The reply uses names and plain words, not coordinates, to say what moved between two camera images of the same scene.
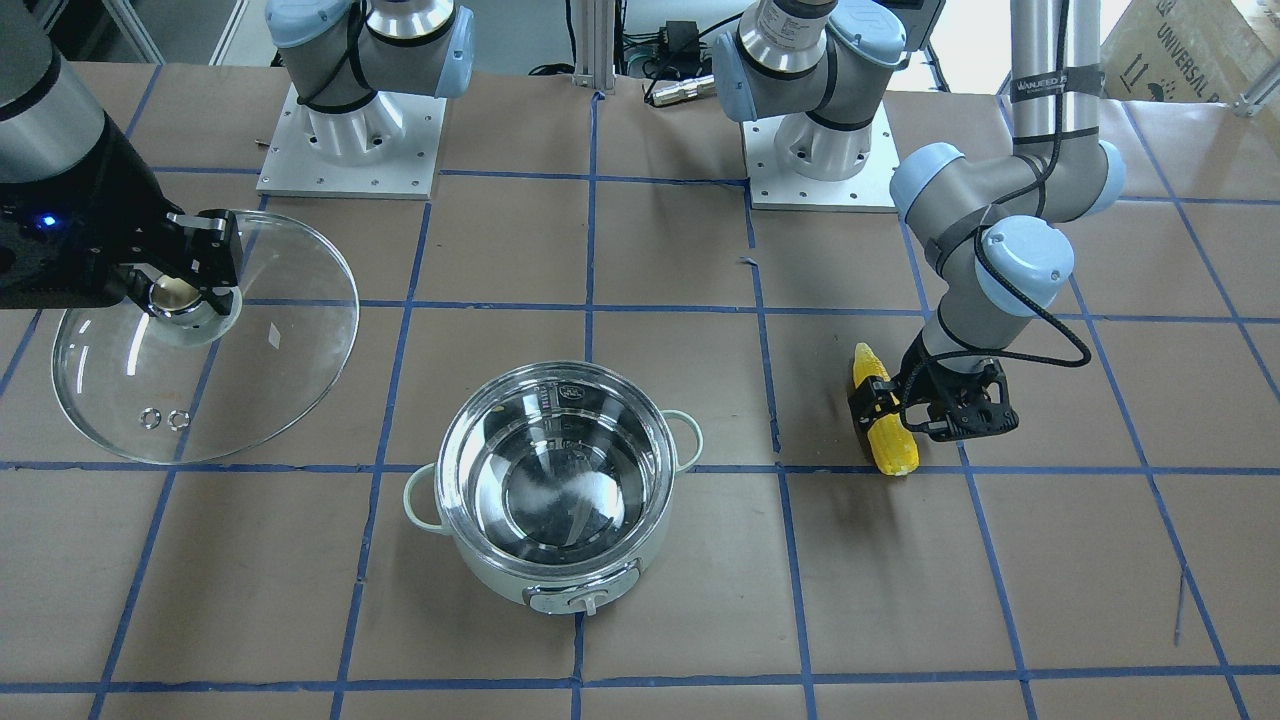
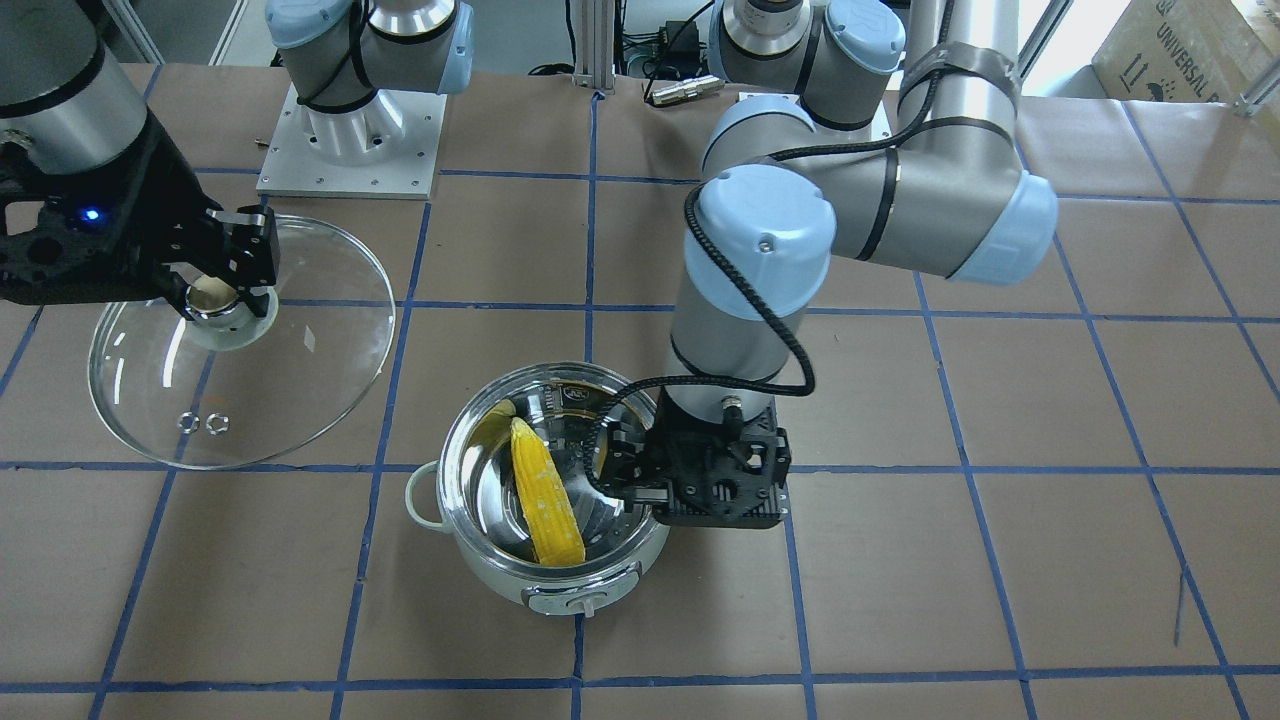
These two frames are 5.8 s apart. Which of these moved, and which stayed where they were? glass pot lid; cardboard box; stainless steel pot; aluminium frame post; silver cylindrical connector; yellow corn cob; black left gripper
Moved: glass pot lid; black left gripper; yellow corn cob
Stayed: aluminium frame post; cardboard box; silver cylindrical connector; stainless steel pot
